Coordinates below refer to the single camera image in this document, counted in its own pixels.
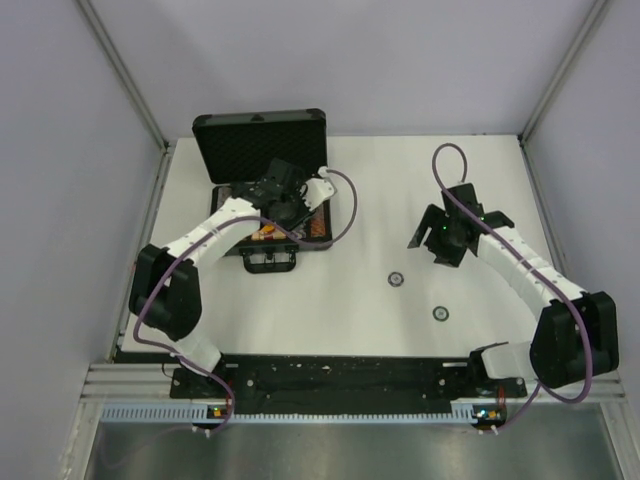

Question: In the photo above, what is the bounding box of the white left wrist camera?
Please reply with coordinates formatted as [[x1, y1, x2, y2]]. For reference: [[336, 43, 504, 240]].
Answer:
[[303, 166, 336, 211]]

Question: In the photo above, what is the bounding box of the red playing card deck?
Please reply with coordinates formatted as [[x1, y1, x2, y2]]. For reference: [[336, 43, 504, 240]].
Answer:
[[251, 225, 283, 241]]

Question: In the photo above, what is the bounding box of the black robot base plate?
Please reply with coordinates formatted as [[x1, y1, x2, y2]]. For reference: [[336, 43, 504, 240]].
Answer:
[[170, 354, 527, 414]]

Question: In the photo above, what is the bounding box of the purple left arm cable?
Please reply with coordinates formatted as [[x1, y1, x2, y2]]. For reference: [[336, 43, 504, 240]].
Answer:
[[134, 168, 358, 435]]

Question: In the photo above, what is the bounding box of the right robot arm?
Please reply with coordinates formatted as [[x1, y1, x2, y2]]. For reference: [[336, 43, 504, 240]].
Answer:
[[408, 183, 619, 396]]

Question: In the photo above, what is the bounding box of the poker chip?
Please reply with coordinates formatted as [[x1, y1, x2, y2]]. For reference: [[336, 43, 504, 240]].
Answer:
[[388, 272, 404, 288], [432, 306, 450, 322]]

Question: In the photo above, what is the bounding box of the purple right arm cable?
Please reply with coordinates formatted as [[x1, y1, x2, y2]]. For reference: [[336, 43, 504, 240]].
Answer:
[[431, 143, 596, 435]]

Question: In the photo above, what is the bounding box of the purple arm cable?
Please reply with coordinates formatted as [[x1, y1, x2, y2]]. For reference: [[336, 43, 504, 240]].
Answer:
[[134, 168, 358, 435], [431, 143, 596, 435]]

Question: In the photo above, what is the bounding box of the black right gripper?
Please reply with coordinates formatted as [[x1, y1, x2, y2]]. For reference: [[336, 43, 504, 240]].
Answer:
[[409, 204, 466, 267]]

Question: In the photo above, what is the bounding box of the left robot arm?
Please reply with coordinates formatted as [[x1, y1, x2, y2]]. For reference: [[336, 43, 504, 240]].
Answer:
[[128, 159, 324, 397]]

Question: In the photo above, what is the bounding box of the grey slotted cable duct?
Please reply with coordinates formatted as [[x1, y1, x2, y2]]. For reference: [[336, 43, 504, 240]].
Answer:
[[100, 403, 503, 426]]

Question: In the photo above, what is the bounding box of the black poker set case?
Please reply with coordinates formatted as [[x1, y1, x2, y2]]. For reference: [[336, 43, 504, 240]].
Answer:
[[192, 108, 333, 274]]

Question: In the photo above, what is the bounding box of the orange black lower chip stack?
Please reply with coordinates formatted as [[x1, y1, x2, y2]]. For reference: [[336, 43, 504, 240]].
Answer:
[[306, 205, 329, 239]]

